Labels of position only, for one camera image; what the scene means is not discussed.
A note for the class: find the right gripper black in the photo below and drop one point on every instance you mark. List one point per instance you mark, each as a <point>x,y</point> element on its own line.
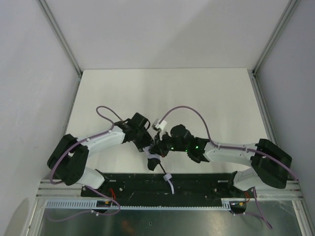
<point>160,145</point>

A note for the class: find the lilac folding umbrella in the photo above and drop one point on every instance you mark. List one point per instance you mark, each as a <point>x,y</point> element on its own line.
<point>154,161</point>

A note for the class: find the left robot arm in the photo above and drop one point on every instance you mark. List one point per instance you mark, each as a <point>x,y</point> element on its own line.
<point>68,160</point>

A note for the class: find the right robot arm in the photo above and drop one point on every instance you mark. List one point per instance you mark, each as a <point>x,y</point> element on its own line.
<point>267,164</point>

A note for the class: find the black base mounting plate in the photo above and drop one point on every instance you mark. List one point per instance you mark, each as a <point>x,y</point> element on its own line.
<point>191,189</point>

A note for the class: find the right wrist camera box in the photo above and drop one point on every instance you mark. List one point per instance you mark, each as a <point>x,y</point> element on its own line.
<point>159,126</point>

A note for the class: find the white slotted cable duct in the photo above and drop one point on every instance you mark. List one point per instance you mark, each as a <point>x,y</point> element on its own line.
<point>106,204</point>

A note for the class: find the aluminium frame post right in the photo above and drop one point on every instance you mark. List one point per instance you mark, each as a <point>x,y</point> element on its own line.
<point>276,33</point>

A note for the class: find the aluminium frame post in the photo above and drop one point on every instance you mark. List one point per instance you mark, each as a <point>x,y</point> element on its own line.
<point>276,33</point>
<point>47,12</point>

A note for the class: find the aluminium rail front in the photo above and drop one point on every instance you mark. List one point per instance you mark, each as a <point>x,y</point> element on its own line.
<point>292,192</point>

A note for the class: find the aluminium frame post left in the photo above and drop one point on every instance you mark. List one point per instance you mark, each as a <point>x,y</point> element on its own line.
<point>47,12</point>

